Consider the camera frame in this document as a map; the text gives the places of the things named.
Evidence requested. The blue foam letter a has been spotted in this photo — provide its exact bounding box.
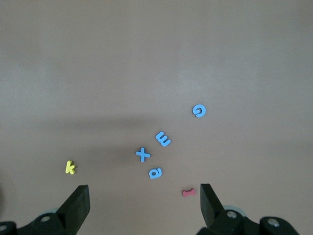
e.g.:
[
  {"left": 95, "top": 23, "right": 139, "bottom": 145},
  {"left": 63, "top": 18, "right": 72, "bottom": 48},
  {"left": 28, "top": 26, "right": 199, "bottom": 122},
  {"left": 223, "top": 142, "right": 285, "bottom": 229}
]
[{"left": 148, "top": 167, "right": 164, "bottom": 180}]

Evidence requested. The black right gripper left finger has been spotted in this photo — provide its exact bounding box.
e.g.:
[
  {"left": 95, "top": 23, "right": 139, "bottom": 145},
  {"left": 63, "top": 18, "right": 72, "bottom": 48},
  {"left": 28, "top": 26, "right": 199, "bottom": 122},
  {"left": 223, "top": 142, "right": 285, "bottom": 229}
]
[{"left": 0, "top": 185, "right": 90, "bottom": 235}]

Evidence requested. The brown table cover sheet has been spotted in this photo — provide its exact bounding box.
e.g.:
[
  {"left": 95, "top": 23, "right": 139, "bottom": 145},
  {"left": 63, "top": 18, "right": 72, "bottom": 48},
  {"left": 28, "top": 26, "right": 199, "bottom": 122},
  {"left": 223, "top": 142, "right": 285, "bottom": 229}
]
[{"left": 0, "top": 0, "right": 313, "bottom": 235}]

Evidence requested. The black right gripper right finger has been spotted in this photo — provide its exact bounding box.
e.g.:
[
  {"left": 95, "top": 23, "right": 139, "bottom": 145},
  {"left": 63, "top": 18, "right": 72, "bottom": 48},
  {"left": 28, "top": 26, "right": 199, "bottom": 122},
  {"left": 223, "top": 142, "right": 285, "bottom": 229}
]
[{"left": 197, "top": 183, "right": 300, "bottom": 235}]

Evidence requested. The yellow foam letter k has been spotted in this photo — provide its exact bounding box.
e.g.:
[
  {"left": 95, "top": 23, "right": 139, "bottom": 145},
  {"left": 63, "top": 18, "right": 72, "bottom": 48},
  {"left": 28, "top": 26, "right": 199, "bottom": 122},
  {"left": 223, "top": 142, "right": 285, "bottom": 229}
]
[{"left": 65, "top": 160, "right": 76, "bottom": 175}]

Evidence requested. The blue foam letter E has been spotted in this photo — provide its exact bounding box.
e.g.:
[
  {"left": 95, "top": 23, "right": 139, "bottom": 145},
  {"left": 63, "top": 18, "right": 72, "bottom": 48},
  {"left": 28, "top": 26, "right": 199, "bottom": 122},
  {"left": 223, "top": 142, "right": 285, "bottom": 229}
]
[{"left": 155, "top": 131, "right": 172, "bottom": 147}]

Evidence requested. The blue foam letter x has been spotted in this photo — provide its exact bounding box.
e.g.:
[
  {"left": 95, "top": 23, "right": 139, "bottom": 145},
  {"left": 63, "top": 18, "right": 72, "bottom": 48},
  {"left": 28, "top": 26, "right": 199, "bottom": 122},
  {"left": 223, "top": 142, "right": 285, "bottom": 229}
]
[{"left": 135, "top": 147, "right": 152, "bottom": 163}]

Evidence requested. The blue foam letter G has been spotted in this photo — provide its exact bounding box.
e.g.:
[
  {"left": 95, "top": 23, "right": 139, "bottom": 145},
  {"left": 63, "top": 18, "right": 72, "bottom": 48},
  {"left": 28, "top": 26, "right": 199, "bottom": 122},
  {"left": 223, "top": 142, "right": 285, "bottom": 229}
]
[{"left": 192, "top": 104, "right": 207, "bottom": 118}]

